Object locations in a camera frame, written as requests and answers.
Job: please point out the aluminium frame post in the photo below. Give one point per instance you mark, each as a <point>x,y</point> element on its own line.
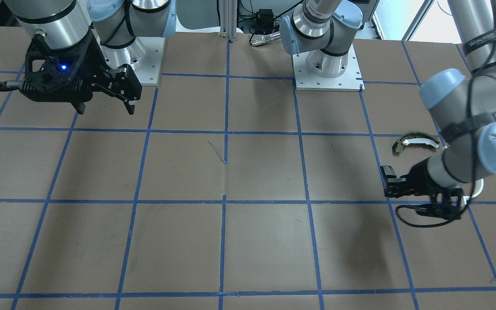
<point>228,19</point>

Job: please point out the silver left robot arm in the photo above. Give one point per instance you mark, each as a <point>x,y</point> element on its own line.
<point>462,107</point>

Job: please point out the black electronics box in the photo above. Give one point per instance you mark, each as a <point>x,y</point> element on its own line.
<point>264,17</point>

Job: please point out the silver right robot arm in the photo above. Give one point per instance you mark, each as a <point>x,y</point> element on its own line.
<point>114,23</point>

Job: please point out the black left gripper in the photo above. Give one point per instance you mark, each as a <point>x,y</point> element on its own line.
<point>420,177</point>

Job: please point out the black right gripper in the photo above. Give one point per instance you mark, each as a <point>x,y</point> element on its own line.
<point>91,58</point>

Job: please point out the silver cylindrical tool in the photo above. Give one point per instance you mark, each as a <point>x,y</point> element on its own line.
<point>265,39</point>

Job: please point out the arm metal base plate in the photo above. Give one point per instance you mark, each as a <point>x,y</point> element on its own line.
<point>316,71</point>
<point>144,55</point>

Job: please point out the black brake pad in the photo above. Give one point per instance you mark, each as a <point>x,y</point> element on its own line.
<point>391,181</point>

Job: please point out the white curved plastic bracket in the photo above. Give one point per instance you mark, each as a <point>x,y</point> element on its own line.
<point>477,187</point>

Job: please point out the olive curved brake shoe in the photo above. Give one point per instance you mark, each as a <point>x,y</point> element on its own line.
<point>415,137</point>

